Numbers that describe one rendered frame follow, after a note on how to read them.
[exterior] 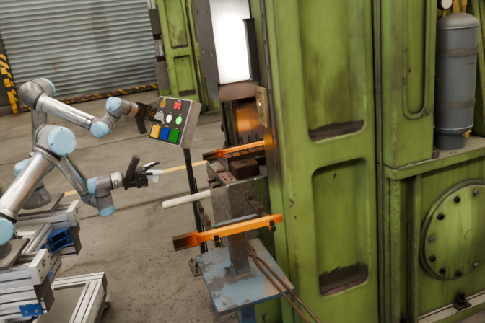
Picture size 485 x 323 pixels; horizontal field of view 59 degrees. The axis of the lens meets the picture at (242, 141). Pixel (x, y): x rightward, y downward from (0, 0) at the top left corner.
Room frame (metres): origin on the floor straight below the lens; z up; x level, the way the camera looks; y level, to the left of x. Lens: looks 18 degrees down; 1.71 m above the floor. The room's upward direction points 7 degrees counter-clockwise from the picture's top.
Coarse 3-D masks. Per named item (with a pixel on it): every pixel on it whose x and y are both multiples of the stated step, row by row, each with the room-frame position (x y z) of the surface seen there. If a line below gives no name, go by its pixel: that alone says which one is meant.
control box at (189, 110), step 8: (160, 104) 2.63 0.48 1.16; (168, 104) 2.58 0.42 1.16; (176, 104) 2.52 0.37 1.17; (184, 104) 2.47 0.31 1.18; (192, 104) 2.43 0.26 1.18; (200, 104) 2.47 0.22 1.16; (160, 112) 2.59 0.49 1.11; (168, 112) 2.54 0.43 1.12; (176, 112) 2.49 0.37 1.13; (184, 112) 2.43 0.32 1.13; (192, 112) 2.42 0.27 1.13; (184, 120) 2.40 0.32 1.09; (192, 120) 2.42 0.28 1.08; (160, 128) 2.53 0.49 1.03; (176, 128) 2.42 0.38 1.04; (184, 128) 2.38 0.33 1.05; (192, 128) 2.41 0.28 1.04; (168, 136) 2.45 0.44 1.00; (184, 136) 2.37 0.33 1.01; (192, 136) 2.40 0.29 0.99; (176, 144) 2.36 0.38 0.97; (184, 144) 2.36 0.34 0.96
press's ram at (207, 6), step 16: (208, 0) 1.93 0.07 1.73; (224, 0) 1.94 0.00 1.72; (240, 0) 1.96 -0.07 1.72; (208, 16) 1.96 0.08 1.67; (224, 16) 1.93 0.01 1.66; (240, 16) 1.96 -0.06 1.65; (208, 32) 2.00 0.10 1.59; (224, 32) 1.93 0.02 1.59; (240, 32) 1.95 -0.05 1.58; (208, 48) 2.03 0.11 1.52; (224, 48) 1.93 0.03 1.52; (240, 48) 1.95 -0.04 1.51; (208, 64) 2.07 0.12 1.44; (224, 64) 1.93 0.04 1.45; (240, 64) 1.95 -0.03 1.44; (224, 80) 1.92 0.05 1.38; (240, 80) 1.95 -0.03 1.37
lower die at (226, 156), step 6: (240, 144) 2.18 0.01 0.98; (240, 150) 2.04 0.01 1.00; (246, 150) 2.04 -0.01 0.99; (252, 150) 2.03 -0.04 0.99; (258, 150) 2.02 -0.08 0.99; (264, 150) 2.02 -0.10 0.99; (228, 156) 1.98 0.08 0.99; (234, 156) 1.97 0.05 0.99; (240, 156) 1.98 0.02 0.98; (246, 156) 1.99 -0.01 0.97; (252, 156) 2.00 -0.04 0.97; (222, 162) 2.06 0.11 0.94; (228, 162) 1.96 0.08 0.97; (258, 162) 2.01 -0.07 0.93; (264, 162) 2.02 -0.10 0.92; (228, 168) 1.96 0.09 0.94
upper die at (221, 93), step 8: (208, 80) 2.11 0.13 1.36; (248, 80) 2.01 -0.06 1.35; (208, 88) 2.14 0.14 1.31; (216, 88) 1.99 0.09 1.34; (224, 88) 1.97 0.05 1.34; (232, 88) 1.98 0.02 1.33; (240, 88) 2.00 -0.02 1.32; (248, 88) 2.01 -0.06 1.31; (216, 96) 2.01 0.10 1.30; (224, 96) 1.97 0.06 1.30; (232, 96) 1.98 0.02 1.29; (240, 96) 2.00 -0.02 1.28; (248, 96) 2.01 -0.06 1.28
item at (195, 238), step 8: (272, 216) 1.40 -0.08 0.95; (280, 216) 1.39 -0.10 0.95; (240, 224) 1.37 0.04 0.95; (248, 224) 1.36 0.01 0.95; (256, 224) 1.37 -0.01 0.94; (264, 224) 1.37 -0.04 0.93; (192, 232) 1.33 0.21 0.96; (208, 232) 1.34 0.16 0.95; (216, 232) 1.33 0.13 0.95; (224, 232) 1.34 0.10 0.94; (232, 232) 1.34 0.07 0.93; (176, 240) 1.30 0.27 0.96; (184, 240) 1.31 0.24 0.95; (192, 240) 1.32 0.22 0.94; (200, 240) 1.31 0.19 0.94; (176, 248) 1.30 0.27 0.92; (184, 248) 1.30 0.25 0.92
